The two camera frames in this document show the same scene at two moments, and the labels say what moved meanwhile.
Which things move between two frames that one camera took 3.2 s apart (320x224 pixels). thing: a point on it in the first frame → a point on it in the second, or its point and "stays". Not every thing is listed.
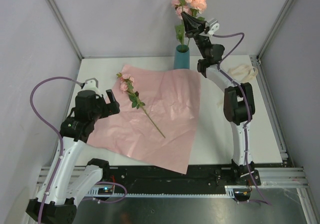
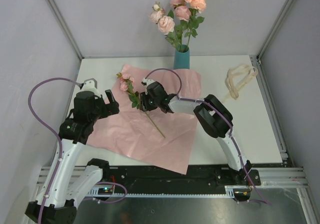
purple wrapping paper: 157,121 stays
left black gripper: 110,109 stays
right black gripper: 193,26 → 144,98
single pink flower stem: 126,85 stays
